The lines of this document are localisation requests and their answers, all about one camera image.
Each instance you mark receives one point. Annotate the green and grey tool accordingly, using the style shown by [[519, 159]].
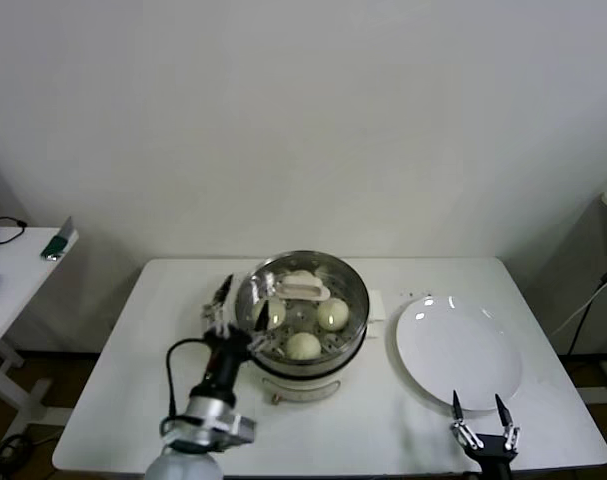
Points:
[[57, 245]]

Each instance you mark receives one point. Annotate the white round plate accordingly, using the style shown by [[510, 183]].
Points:
[[448, 350]]

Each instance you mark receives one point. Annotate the white steamed baozi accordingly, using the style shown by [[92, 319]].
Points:
[[303, 346], [332, 314], [298, 276], [278, 315]]

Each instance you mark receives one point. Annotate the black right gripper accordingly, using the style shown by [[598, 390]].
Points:
[[493, 455]]

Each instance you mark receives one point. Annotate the white side table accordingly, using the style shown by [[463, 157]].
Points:
[[18, 280]]

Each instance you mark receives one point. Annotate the cream electric cooker pot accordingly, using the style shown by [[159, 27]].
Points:
[[303, 390]]

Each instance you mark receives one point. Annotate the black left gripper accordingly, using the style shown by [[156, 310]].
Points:
[[228, 365]]

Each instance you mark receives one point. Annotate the perforated steel steamer basket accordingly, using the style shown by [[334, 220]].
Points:
[[328, 367]]

